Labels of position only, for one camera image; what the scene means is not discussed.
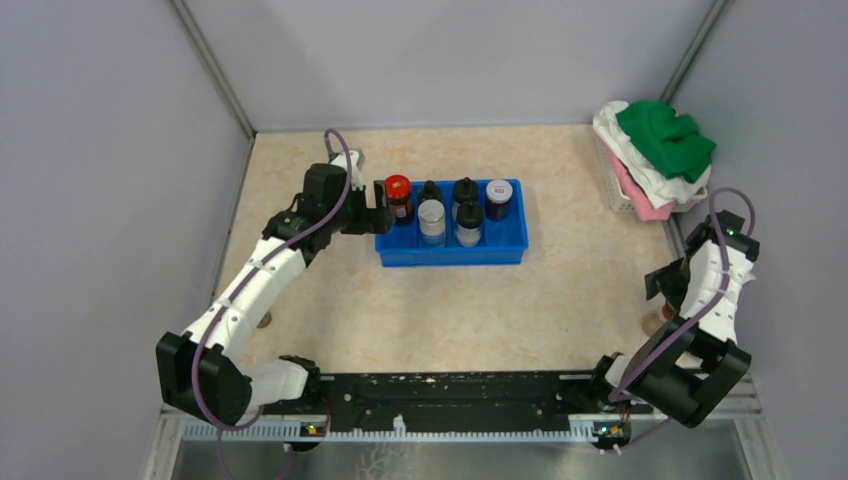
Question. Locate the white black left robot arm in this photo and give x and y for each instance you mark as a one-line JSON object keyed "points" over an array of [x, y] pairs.
{"points": [[198, 369]]}

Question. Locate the pink cap bottle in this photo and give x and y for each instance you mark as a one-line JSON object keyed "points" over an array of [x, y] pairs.
{"points": [[653, 321]]}

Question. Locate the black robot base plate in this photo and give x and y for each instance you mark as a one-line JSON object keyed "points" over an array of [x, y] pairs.
{"points": [[568, 390]]}

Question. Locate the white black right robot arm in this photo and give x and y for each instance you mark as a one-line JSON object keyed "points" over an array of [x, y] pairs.
{"points": [[693, 360]]}

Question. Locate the black pourer cap grain jar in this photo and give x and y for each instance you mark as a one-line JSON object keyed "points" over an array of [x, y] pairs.
{"points": [[465, 190]]}

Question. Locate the aluminium frame rail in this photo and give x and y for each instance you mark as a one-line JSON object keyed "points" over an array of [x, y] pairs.
{"points": [[474, 442]]}

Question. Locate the yellow label oil bottle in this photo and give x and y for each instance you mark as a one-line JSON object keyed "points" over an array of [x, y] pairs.
{"points": [[265, 320]]}

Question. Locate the pink cloth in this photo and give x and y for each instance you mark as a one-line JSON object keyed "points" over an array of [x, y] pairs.
{"points": [[628, 197]]}

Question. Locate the white lid brown jar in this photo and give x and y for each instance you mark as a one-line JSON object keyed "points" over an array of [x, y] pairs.
{"points": [[498, 193]]}

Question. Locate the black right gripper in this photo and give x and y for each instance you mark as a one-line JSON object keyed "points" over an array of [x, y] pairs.
{"points": [[663, 282]]}

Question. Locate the blue plastic divided bin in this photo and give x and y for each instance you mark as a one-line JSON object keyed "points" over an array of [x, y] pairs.
{"points": [[502, 242]]}

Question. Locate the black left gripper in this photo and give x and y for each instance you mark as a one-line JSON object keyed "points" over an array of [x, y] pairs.
{"points": [[370, 219]]}

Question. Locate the red cap brown sauce bottle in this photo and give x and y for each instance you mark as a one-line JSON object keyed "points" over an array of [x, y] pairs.
{"points": [[399, 198]]}

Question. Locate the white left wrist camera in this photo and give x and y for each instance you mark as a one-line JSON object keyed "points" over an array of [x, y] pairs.
{"points": [[357, 160]]}

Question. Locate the white laundry basket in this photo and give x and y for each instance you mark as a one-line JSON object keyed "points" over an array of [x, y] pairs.
{"points": [[677, 207]]}

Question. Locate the silver cap white bead jar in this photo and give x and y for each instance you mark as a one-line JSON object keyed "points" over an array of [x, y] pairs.
{"points": [[432, 223]]}

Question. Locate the white cloth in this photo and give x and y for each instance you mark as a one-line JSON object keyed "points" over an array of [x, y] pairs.
{"points": [[656, 189]]}

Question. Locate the green cloth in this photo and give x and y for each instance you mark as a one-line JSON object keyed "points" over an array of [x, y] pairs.
{"points": [[671, 142]]}

